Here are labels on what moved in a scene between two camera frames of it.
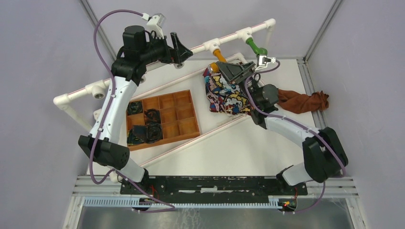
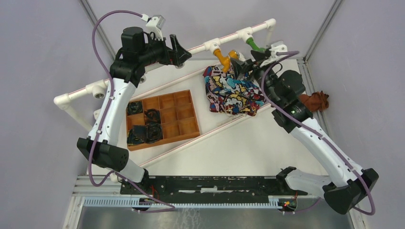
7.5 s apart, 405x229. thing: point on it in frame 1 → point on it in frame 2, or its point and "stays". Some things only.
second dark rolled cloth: x=151 y=116 stays
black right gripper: x=232 y=71 → x=239 y=67
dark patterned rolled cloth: x=139 y=134 stays
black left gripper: x=183 y=52 stays
